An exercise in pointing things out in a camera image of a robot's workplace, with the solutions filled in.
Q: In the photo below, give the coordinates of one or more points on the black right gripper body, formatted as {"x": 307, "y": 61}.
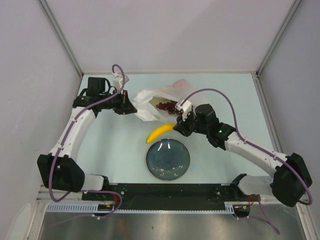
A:
{"x": 191, "y": 125}

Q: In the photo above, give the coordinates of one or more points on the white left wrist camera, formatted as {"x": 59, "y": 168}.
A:
{"x": 119, "y": 81}

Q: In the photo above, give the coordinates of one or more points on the fake yellow banana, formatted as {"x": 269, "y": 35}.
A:
{"x": 167, "y": 127}

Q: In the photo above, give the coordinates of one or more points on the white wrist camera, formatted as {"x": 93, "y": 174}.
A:
{"x": 184, "y": 106}
{"x": 119, "y": 81}

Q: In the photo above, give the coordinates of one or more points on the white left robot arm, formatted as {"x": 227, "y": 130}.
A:
{"x": 59, "y": 169}

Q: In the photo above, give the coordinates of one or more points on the blue ceramic plate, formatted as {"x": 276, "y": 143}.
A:
{"x": 168, "y": 159}

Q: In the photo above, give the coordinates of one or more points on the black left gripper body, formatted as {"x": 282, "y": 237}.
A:
{"x": 115, "y": 103}

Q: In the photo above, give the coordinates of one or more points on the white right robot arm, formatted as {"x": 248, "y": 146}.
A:
{"x": 288, "y": 177}

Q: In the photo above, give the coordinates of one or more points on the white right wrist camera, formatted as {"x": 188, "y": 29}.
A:
{"x": 184, "y": 106}

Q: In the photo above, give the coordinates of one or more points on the fake yellow lemon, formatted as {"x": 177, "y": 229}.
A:
{"x": 155, "y": 101}

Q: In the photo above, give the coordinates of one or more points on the aluminium frame rail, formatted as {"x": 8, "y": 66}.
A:
{"x": 44, "y": 196}

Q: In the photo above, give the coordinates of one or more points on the white plastic bag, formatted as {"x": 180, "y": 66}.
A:
{"x": 147, "y": 101}

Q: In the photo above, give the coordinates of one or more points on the fake red grapes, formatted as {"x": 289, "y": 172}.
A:
{"x": 169, "y": 107}

